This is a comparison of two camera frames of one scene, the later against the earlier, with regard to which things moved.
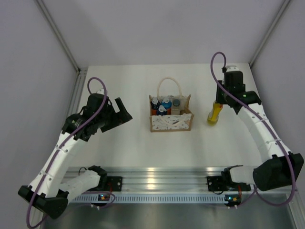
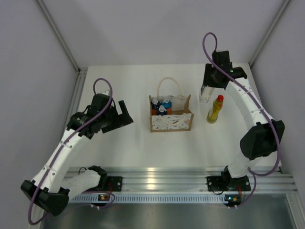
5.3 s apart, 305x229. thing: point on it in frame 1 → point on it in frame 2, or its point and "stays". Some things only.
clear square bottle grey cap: [176, 106] → [205, 93]
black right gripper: [218, 99] → [208, 68]
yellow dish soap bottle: [213, 116] stays
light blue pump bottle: [167, 104] stays
